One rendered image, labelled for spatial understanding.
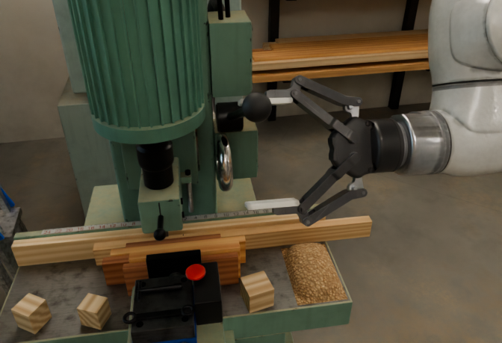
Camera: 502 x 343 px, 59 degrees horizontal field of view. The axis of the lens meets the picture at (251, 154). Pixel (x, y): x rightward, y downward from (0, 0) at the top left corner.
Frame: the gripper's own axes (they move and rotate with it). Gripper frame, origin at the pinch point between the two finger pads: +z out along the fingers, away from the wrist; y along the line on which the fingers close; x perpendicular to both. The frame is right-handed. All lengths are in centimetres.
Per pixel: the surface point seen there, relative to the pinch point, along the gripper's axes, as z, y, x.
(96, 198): 33, -11, -64
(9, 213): 74, -19, -111
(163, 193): 13.0, -6.3, -17.6
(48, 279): 35.2, -21.2, -26.3
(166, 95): 10.7, 8.9, -3.9
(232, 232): 0.8, -16.0, -26.6
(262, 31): -47, 74, -241
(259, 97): -0.1, 6.7, 9.4
